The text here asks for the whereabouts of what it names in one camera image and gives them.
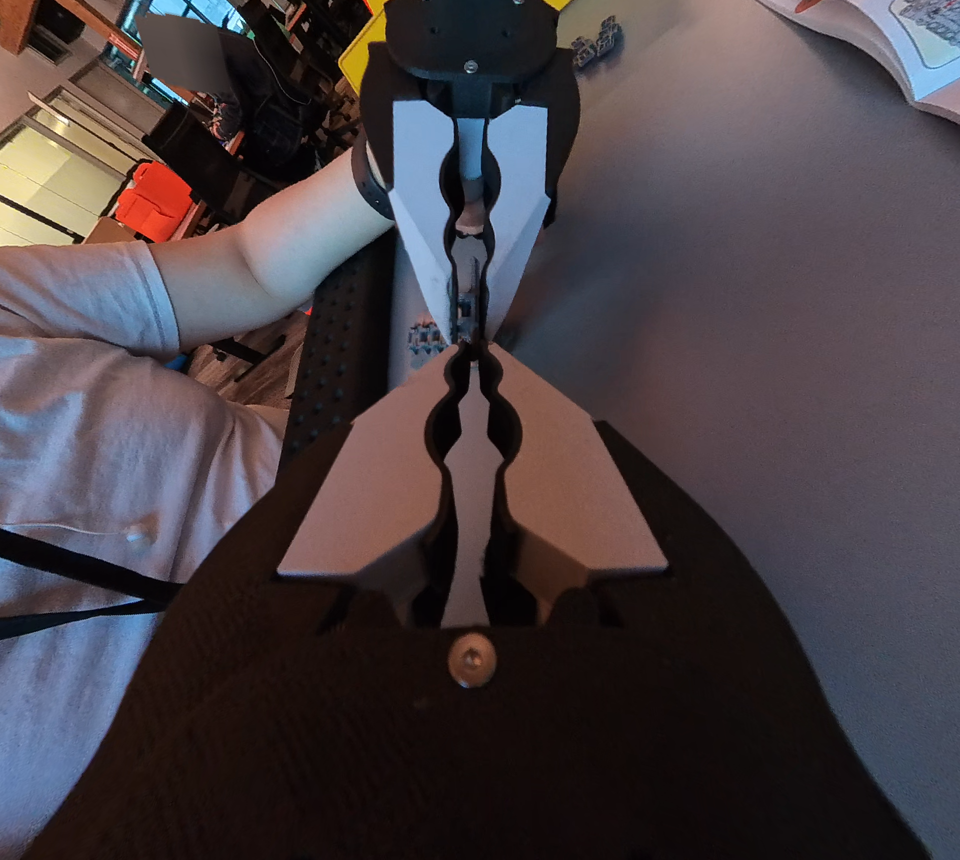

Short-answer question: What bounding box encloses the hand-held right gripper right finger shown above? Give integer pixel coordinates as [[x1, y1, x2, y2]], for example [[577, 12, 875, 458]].
[[480, 341, 670, 625]]

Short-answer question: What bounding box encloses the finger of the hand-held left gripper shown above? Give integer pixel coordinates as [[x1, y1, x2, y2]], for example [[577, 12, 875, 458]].
[[480, 104, 558, 344], [390, 99, 462, 345]]

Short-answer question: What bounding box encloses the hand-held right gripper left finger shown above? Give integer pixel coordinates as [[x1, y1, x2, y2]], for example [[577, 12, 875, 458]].
[[276, 344, 462, 625]]

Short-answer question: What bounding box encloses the black toy track chain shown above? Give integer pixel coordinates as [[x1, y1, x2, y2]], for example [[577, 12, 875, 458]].
[[405, 256, 489, 370]]

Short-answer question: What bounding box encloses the grey desk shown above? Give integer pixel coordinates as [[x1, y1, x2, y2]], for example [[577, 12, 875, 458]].
[[386, 0, 960, 854]]

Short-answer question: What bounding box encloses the black wrist band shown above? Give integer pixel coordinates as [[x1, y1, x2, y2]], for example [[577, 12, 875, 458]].
[[351, 144, 395, 220]]

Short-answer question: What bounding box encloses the black perforated panel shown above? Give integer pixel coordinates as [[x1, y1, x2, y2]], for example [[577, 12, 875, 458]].
[[276, 249, 391, 486]]

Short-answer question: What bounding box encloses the black bulky object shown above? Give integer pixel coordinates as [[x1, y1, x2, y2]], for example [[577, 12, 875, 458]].
[[240, 43, 324, 164]]

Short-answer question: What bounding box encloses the person's light shirt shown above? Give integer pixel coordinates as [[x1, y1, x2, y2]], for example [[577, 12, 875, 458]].
[[0, 238, 290, 860]]

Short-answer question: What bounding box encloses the orange crate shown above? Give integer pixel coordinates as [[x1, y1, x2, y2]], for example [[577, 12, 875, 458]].
[[116, 159, 200, 242]]

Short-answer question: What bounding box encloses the black lanyard strap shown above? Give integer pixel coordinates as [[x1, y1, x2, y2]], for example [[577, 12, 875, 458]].
[[0, 526, 185, 640]]

